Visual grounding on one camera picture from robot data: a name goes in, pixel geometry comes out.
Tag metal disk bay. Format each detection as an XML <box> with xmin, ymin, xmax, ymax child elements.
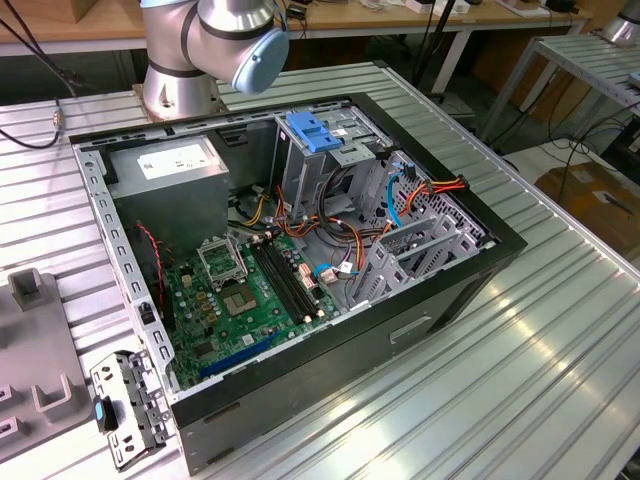
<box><xmin>344</xmin><ymin>212</ymin><xmax>497</xmax><ymax>312</ymax></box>

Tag black RAM slot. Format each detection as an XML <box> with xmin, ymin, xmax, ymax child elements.
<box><xmin>270</xmin><ymin>237</ymin><xmax>324</xmax><ymax>319</ymax></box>
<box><xmin>264</xmin><ymin>239</ymin><xmax>317</xmax><ymax>321</ymax></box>
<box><xmin>251</xmin><ymin>243</ymin><xmax>304</xmax><ymax>325</ymax></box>
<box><xmin>257</xmin><ymin>241</ymin><xmax>310</xmax><ymax>323</ymax></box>

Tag metal drive cage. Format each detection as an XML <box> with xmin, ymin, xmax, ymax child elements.
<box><xmin>272</xmin><ymin>107</ymin><xmax>396</xmax><ymax>221</ymax></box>

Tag CPU socket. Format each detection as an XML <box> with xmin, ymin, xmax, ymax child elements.
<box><xmin>219</xmin><ymin>282</ymin><xmax>262</xmax><ymax>320</ymax></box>

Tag metal socket cover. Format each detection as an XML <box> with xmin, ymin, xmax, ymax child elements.
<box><xmin>196</xmin><ymin>235</ymin><xmax>250</xmax><ymax>290</ymax></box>

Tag blue plastic drive latch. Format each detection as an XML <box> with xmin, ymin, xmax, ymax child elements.
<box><xmin>285</xmin><ymin>110</ymin><xmax>346</xmax><ymax>155</ymax></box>

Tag green motherboard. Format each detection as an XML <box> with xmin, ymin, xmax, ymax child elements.
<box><xmin>162</xmin><ymin>232</ymin><xmax>346</xmax><ymax>391</ymax></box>

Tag black PC case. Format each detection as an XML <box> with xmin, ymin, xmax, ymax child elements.
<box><xmin>68</xmin><ymin>91</ymin><xmax>529</xmax><ymax>476</ymax></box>

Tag blue expansion slot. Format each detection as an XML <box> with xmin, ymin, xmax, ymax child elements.
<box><xmin>198</xmin><ymin>329</ymin><xmax>282</xmax><ymax>380</ymax></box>

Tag grey power supply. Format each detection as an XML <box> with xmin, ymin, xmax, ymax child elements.
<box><xmin>104</xmin><ymin>134</ymin><xmax>231</xmax><ymax>251</ymax></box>

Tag black case fan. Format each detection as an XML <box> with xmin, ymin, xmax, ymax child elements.
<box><xmin>133</xmin><ymin>222</ymin><xmax>177</xmax><ymax>332</ymax></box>

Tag large cardboard box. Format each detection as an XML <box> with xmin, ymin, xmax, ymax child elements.
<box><xmin>534</xmin><ymin>160</ymin><xmax>640</xmax><ymax>247</ymax></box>

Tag black clip blue button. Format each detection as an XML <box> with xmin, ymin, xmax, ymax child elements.
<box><xmin>92</xmin><ymin>394</ymin><xmax>120</xmax><ymax>434</ymax></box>

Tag grey parts rack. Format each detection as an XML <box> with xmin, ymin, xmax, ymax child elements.
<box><xmin>0</xmin><ymin>268</ymin><xmax>95</xmax><ymax>464</ymax></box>

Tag orange black wire bundle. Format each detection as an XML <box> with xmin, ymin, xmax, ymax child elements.
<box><xmin>227</xmin><ymin>167</ymin><xmax>396</xmax><ymax>274</ymax></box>

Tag thin blue wire white plug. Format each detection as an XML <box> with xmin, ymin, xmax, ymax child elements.
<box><xmin>313</xmin><ymin>260</ymin><xmax>362</xmax><ymax>286</ymax></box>

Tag blue SATA wire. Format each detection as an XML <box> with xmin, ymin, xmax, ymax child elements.
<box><xmin>386</xmin><ymin>162</ymin><xmax>417</xmax><ymax>230</ymax></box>

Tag red black fan wire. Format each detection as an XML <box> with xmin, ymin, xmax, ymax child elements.
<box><xmin>136</xmin><ymin>223</ymin><xmax>167</xmax><ymax>307</ymax></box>

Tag wooden desk white frame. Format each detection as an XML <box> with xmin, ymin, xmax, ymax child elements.
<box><xmin>0</xmin><ymin>0</ymin><xmax>594</xmax><ymax>99</ymax></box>

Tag hinged metal slot bracket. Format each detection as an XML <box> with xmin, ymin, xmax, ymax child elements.
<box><xmin>89</xmin><ymin>349</ymin><xmax>174</xmax><ymax>472</ymax></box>

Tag black cable silver connector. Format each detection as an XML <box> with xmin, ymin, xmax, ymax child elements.
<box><xmin>0</xmin><ymin>97</ymin><xmax>69</xmax><ymax>151</ymax></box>

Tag metal slat table white frame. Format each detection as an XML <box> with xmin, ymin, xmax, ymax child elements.
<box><xmin>479</xmin><ymin>32</ymin><xmax>640</xmax><ymax>151</ymax></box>

